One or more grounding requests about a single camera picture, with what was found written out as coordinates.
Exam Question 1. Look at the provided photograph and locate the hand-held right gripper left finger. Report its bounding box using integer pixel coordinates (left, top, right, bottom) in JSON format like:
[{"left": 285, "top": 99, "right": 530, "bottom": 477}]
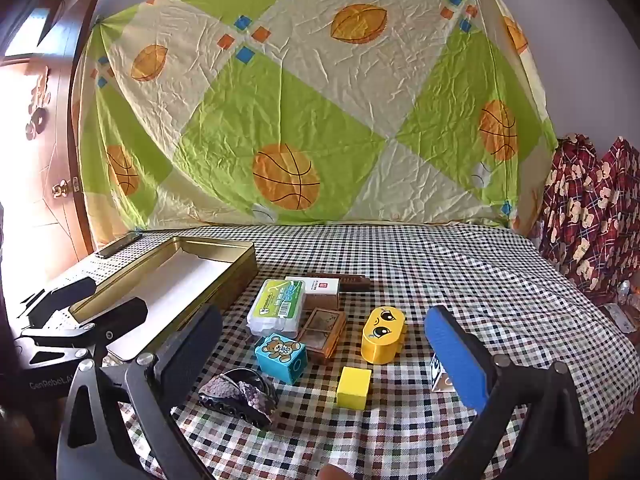
[{"left": 56, "top": 304, "right": 224, "bottom": 480}]

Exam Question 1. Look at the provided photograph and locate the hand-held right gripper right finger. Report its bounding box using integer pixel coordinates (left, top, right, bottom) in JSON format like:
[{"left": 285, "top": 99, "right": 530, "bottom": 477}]
[{"left": 424, "top": 305, "right": 591, "bottom": 480}]

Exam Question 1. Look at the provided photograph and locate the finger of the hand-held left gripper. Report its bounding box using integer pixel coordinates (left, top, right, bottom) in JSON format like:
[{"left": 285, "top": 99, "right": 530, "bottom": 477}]
[
  {"left": 20, "top": 297, "right": 149, "bottom": 361},
  {"left": 17, "top": 277, "right": 97, "bottom": 318}
]

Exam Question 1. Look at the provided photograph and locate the small white box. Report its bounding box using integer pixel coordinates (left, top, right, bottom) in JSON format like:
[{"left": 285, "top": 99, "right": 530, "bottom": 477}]
[{"left": 430, "top": 352, "right": 456, "bottom": 393}]

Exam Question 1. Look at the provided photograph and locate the gold metal tin box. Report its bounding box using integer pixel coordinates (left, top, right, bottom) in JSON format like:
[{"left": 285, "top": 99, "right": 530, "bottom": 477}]
[{"left": 68, "top": 234, "right": 258, "bottom": 363}]

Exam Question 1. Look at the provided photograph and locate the snakeskin pattern pouch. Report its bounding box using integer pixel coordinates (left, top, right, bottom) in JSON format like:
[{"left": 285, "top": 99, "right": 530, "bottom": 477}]
[{"left": 199, "top": 367, "right": 280, "bottom": 431}]

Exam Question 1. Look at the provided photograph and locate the yellow face box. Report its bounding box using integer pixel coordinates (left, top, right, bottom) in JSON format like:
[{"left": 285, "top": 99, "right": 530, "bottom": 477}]
[{"left": 361, "top": 306, "right": 408, "bottom": 365}]

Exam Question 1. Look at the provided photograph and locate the blue bear cube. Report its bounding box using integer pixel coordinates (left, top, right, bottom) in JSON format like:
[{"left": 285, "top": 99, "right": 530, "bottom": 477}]
[{"left": 255, "top": 332, "right": 307, "bottom": 386}]

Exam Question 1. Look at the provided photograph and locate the green and white plastic box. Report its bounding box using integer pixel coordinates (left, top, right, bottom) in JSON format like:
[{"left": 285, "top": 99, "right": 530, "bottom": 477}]
[{"left": 246, "top": 279, "right": 307, "bottom": 338}]

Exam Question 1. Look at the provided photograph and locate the brown comb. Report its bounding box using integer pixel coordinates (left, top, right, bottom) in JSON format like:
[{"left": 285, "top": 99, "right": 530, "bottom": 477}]
[{"left": 306, "top": 272, "right": 373, "bottom": 293}]

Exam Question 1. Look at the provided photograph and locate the small brown framed box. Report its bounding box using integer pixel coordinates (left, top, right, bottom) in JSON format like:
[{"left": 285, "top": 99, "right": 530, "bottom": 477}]
[{"left": 295, "top": 307, "right": 348, "bottom": 366}]

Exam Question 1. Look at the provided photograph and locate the white card box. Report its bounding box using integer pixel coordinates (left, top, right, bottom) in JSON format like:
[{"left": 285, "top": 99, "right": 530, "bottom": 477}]
[{"left": 285, "top": 275, "right": 341, "bottom": 311}]

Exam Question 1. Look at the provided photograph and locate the dark mobile phone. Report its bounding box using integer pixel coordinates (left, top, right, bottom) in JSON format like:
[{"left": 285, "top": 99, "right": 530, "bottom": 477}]
[{"left": 95, "top": 231, "right": 143, "bottom": 260}]

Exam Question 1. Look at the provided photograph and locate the checkered tablecloth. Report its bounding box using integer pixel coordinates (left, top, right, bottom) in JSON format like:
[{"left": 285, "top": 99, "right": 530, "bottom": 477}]
[{"left": 22, "top": 224, "right": 636, "bottom": 480}]

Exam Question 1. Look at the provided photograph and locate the yellow cube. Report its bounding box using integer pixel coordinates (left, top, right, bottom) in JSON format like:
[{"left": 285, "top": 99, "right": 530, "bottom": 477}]
[{"left": 336, "top": 366, "right": 373, "bottom": 409}]

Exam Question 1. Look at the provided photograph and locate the brown wooden door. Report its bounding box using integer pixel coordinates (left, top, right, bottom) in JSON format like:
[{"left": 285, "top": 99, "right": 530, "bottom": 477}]
[{"left": 0, "top": 0, "right": 106, "bottom": 266}]

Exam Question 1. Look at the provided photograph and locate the clear plastic packet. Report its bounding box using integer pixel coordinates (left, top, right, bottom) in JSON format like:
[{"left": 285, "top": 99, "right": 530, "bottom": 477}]
[{"left": 600, "top": 280, "right": 640, "bottom": 333}]

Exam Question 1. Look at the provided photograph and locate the red plaid bear print cloth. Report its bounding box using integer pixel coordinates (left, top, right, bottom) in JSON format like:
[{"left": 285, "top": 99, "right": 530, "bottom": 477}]
[{"left": 537, "top": 132, "right": 640, "bottom": 306}]

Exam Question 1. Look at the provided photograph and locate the green basketball print bed sheet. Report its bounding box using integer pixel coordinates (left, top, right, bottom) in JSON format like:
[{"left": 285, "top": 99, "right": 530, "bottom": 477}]
[{"left": 75, "top": 0, "right": 560, "bottom": 246}]

